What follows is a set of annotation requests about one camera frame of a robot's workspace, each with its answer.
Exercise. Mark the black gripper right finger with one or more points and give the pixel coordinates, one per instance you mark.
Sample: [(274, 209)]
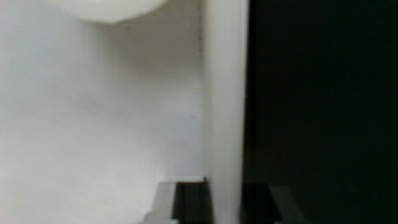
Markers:
[(269, 205)]

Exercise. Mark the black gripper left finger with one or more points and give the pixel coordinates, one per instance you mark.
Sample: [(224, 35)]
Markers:
[(182, 206)]

